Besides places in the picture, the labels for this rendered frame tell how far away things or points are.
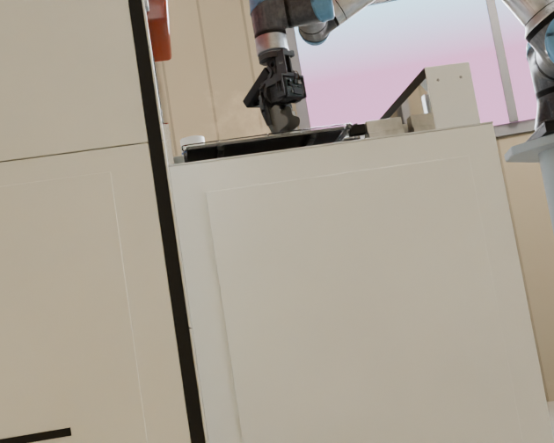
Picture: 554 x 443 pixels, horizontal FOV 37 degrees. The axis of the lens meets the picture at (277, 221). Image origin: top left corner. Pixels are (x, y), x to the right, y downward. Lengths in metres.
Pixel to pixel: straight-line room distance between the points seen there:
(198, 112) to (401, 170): 2.29
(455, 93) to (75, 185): 0.79
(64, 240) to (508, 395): 0.84
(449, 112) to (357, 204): 0.29
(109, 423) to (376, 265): 0.56
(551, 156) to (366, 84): 1.80
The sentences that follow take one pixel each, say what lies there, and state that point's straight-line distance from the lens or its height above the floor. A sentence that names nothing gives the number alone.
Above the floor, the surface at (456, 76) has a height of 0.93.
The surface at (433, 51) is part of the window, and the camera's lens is 3.76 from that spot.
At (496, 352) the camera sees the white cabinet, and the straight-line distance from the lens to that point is 1.60.
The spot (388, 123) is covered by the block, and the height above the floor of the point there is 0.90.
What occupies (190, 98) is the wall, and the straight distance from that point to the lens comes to 3.81.
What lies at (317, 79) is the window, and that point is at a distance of 3.73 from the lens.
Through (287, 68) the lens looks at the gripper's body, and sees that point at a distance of 1.93.
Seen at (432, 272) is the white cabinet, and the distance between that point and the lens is 1.57.
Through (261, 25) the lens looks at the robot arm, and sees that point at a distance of 1.96.
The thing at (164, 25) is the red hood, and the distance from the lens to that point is 1.99.
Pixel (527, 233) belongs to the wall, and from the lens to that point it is 3.68.
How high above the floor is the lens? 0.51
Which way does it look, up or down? 7 degrees up
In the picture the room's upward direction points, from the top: 9 degrees counter-clockwise
